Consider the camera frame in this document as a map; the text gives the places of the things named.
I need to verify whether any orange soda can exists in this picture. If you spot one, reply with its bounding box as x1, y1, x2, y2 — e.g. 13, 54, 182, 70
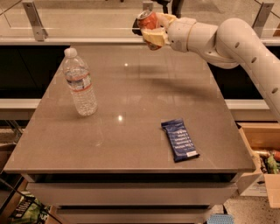
136, 10, 161, 51

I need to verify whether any cardboard box with items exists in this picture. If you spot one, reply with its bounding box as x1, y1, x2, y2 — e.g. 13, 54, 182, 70
237, 122, 280, 208

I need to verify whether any left metal railing bracket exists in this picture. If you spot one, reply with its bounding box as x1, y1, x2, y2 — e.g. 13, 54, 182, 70
22, 0, 48, 41

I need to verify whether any clear plastic water bottle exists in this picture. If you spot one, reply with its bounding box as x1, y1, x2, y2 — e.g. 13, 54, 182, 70
62, 47, 97, 116

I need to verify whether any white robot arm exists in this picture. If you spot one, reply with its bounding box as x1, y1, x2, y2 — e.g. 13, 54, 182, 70
138, 13, 280, 121

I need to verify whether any grey drawer cabinet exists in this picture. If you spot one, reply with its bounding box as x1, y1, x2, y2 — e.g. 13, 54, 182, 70
4, 45, 255, 224

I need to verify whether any blue snack bar wrapper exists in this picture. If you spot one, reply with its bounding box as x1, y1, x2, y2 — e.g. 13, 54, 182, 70
161, 119, 200, 163

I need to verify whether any right metal railing bracket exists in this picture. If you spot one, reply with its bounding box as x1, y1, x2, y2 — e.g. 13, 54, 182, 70
252, 3, 274, 37

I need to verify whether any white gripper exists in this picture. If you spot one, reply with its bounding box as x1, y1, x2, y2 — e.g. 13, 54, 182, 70
141, 12, 197, 53

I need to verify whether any blue perforated basket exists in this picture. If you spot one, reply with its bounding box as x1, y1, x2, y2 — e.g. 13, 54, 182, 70
206, 214, 235, 224

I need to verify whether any green snack bag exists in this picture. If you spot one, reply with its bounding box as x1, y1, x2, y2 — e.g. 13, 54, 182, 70
10, 196, 50, 224

